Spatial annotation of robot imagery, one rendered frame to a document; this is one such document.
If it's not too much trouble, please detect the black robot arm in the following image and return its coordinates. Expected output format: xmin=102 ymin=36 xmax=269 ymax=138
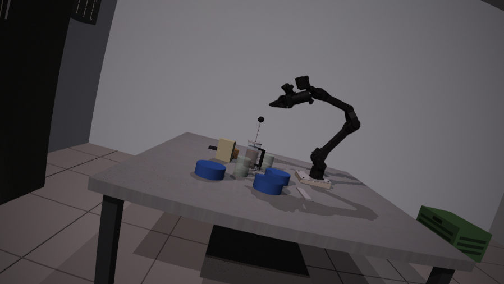
xmin=281 ymin=76 xmax=360 ymax=180

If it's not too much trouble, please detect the blue short cylinder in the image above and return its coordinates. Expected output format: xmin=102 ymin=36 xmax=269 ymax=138
xmin=195 ymin=160 xmax=226 ymax=181
xmin=253 ymin=174 xmax=284 ymax=195
xmin=265 ymin=168 xmax=290 ymax=186

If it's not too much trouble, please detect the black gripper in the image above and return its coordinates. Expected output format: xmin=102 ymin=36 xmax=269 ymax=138
xmin=269 ymin=92 xmax=301 ymax=108

